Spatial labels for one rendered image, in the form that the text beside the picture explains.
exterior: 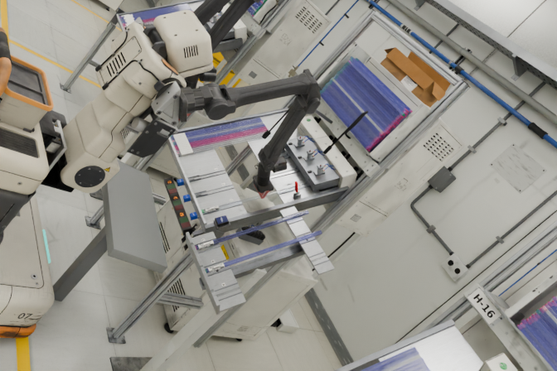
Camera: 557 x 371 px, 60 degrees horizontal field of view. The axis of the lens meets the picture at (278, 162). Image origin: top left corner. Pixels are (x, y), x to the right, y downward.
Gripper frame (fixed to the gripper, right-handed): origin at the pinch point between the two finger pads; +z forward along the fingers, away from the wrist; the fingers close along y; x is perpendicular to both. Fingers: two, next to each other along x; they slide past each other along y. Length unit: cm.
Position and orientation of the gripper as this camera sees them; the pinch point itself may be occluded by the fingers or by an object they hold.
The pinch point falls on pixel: (262, 195)
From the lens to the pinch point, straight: 224.2
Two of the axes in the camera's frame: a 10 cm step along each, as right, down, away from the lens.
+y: -4.0, -6.4, 6.6
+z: -0.8, 7.4, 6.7
